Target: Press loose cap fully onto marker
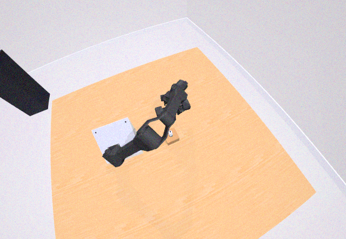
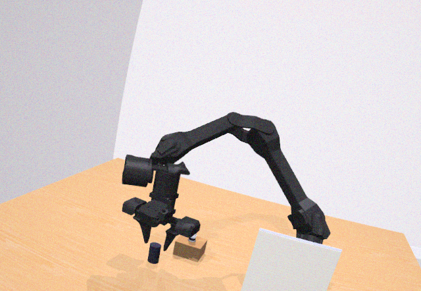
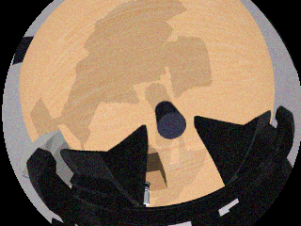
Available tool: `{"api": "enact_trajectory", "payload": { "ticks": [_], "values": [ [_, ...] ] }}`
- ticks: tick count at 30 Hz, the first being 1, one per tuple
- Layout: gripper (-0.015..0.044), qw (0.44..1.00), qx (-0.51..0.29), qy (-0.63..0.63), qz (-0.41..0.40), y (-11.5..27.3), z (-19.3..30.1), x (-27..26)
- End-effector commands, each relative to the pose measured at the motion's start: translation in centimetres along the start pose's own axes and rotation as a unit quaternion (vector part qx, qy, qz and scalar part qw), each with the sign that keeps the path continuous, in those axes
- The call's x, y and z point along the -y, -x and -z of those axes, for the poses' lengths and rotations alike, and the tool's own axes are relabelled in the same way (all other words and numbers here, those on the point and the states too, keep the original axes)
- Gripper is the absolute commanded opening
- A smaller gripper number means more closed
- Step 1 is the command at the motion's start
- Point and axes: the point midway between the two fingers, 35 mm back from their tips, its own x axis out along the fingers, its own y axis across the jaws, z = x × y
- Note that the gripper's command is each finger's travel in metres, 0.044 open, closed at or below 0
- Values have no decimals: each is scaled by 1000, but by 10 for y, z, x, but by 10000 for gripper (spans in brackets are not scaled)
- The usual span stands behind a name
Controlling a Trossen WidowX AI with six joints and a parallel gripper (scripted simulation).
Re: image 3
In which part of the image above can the white marker with black tip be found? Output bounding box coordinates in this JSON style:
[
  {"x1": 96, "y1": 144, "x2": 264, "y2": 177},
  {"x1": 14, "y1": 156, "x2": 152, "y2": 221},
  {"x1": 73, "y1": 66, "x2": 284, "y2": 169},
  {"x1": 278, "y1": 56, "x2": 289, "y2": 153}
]
[{"x1": 143, "y1": 182, "x2": 151, "y2": 207}]

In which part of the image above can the tan wooden block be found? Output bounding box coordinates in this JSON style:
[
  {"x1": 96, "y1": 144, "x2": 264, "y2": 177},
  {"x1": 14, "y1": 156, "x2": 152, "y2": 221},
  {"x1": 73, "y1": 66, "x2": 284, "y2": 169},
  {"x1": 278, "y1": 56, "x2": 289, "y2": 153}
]
[{"x1": 146, "y1": 152, "x2": 168, "y2": 191}]

